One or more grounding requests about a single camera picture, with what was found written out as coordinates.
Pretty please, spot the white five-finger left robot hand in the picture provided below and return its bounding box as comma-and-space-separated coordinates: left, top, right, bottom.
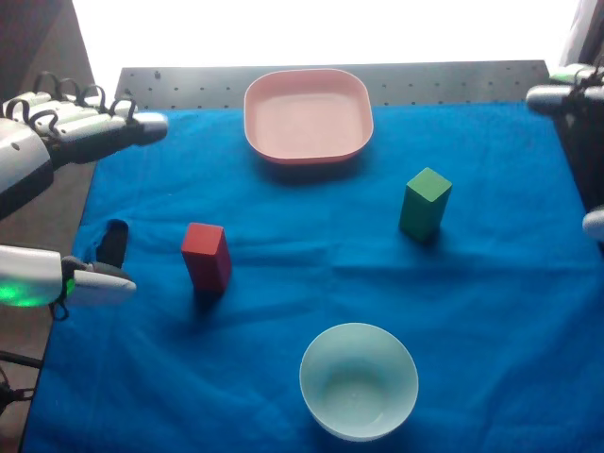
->
0, 70, 170, 322

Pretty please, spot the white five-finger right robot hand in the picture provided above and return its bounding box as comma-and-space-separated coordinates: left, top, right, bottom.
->
525, 62, 604, 243

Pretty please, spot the green rectangular block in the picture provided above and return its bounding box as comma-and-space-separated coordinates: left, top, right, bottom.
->
398, 166, 453, 243

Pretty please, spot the red cube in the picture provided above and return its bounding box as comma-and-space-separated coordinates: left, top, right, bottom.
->
180, 222, 233, 296

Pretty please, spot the pink plate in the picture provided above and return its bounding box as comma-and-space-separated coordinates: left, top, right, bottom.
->
243, 68, 375, 166

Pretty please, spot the black perforated board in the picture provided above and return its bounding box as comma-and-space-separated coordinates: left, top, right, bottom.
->
115, 59, 562, 110

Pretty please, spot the blue table cloth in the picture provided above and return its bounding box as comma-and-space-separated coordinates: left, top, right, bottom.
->
21, 106, 604, 453

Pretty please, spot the light blue bowl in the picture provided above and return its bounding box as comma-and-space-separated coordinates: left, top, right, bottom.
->
298, 322, 420, 443

